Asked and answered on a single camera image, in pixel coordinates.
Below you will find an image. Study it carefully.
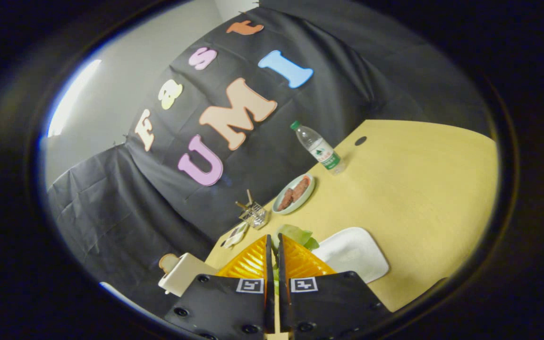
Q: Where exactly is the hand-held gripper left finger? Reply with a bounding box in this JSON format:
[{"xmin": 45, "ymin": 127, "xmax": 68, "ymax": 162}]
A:
[{"xmin": 164, "ymin": 234, "xmax": 276, "ymax": 340}]

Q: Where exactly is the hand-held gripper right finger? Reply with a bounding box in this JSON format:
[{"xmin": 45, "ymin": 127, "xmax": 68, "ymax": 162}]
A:
[{"xmin": 278, "ymin": 233, "xmax": 391, "ymax": 340}]

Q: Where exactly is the green lettuce leaf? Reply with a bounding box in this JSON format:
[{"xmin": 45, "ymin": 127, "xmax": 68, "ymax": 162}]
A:
[{"xmin": 272, "ymin": 224, "xmax": 320, "ymax": 252}]

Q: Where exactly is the clear glass utensil holder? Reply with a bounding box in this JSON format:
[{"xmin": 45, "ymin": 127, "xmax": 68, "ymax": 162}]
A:
[{"xmin": 235, "ymin": 189, "xmax": 269, "ymax": 230}]

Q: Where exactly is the brown meat patty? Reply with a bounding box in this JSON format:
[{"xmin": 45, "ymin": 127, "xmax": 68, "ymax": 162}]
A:
[
  {"xmin": 291, "ymin": 177, "xmax": 310, "ymax": 201},
  {"xmin": 277, "ymin": 188, "xmax": 295, "ymax": 212}
]

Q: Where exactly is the white rectangular plate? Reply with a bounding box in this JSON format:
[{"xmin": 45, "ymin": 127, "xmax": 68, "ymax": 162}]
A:
[{"xmin": 311, "ymin": 227, "xmax": 390, "ymax": 284}]

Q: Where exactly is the pale green oval plate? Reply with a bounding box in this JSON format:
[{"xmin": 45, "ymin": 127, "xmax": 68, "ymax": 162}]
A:
[{"xmin": 272, "ymin": 173, "xmax": 316, "ymax": 216}]

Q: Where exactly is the white toaster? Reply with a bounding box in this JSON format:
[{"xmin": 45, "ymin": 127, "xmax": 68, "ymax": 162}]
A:
[{"xmin": 158, "ymin": 253, "xmax": 218, "ymax": 298}]

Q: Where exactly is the toast slice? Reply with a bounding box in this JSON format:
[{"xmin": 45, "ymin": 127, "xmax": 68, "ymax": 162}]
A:
[{"xmin": 159, "ymin": 254, "xmax": 180, "ymax": 274}]

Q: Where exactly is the black backdrop cloth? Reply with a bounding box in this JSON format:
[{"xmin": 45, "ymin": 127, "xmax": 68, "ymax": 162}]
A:
[{"xmin": 47, "ymin": 0, "xmax": 491, "ymax": 318}]

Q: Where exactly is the clear plastic water bottle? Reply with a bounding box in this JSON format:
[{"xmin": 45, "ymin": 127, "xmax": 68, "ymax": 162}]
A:
[{"xmin": 290, "ymin": 120, "xmax": 347, "ymax": 176}]

